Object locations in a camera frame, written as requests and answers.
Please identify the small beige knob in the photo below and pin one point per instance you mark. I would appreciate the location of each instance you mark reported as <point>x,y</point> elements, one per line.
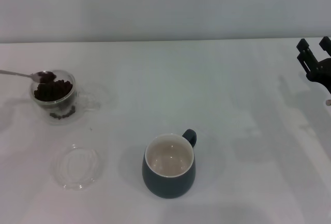
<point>328,102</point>

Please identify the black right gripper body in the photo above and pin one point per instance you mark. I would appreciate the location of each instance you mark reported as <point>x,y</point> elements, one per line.
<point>322,72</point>

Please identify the clear double-walled glass cup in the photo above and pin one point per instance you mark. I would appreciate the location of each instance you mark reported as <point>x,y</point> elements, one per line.
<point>82,102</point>

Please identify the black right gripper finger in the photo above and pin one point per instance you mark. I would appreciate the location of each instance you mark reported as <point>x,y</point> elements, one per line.
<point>303,46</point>
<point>326,44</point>

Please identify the coffee bean pile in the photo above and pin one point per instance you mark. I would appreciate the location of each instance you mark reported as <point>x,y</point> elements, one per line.
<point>53,90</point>

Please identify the dark grey ceramic mug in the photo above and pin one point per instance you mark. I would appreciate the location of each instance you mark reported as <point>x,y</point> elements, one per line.
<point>165,185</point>

